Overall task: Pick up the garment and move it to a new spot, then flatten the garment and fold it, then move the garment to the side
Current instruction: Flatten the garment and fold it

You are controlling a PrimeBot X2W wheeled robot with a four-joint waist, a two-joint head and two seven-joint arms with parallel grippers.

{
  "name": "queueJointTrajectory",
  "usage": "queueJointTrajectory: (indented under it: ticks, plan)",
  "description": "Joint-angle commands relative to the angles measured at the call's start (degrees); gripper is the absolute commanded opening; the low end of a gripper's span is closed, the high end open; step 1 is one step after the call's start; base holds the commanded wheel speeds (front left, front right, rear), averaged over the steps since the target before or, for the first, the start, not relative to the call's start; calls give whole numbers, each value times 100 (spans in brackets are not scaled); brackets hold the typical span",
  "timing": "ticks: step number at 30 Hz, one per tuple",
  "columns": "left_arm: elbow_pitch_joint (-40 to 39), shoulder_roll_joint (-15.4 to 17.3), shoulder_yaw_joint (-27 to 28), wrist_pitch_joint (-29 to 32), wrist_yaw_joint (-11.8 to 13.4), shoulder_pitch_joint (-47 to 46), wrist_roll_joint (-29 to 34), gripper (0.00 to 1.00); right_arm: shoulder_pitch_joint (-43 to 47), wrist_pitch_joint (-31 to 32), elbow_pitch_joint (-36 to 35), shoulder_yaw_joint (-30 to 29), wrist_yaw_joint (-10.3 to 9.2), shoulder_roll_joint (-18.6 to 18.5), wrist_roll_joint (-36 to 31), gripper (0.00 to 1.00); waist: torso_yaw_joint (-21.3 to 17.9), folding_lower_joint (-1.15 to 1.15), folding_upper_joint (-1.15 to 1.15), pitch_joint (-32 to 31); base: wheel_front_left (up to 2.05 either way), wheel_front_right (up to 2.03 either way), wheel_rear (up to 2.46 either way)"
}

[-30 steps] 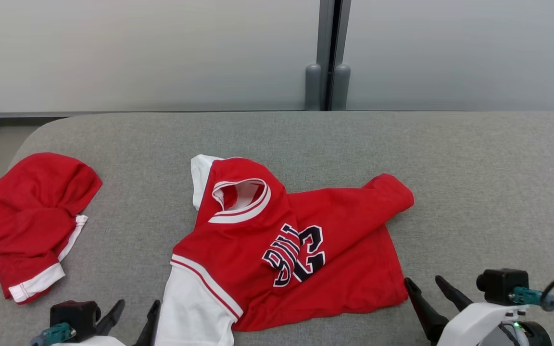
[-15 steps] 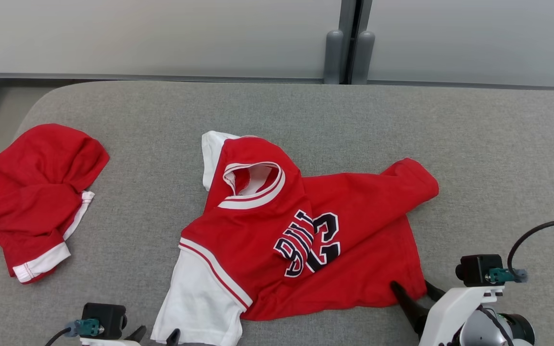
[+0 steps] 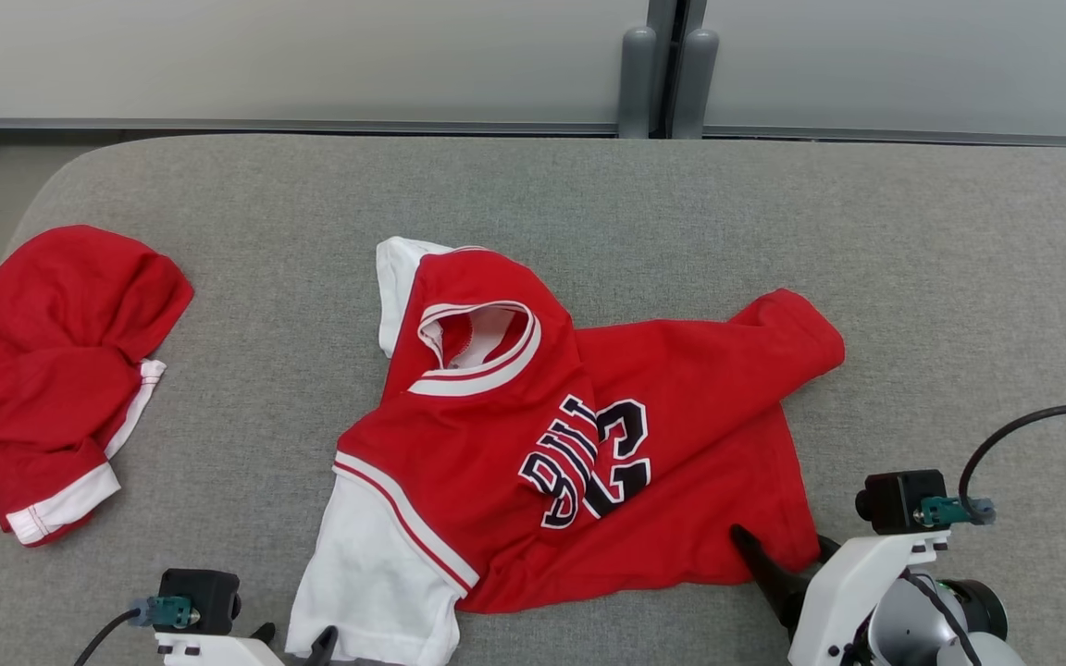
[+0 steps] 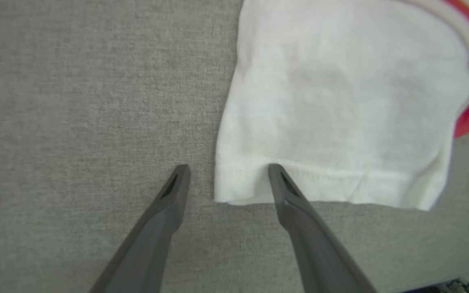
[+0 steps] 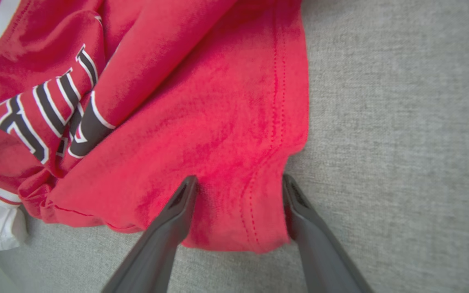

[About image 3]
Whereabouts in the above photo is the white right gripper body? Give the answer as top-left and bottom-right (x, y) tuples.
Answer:
(787, 531), (952, 666)

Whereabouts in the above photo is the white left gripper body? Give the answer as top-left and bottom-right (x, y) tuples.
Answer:
(155, 634), (287, 666)

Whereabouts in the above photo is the red white basketball jersey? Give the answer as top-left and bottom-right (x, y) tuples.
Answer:
(285, 236), (847, 666)

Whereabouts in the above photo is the red shorts white trim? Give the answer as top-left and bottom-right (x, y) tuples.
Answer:
(0, 225), (195, 547)

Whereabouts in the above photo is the teal left camera connector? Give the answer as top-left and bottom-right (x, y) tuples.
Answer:
(129, 597), (201, 630)

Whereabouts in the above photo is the teal camera connector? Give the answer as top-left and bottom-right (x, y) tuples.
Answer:
(919, 496), (998, 529)
(129, 597), (201, 630)

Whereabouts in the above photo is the black left camera cable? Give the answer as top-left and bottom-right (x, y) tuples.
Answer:
(73, 609), (141, 666)

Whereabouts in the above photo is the teal right camera connector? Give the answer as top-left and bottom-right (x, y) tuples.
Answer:
(919, 496), (998, 529)

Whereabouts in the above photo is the grey rounded partition post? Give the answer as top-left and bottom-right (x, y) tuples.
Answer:
(617, 0), (679, 140)
(678, 0), (721, 140)

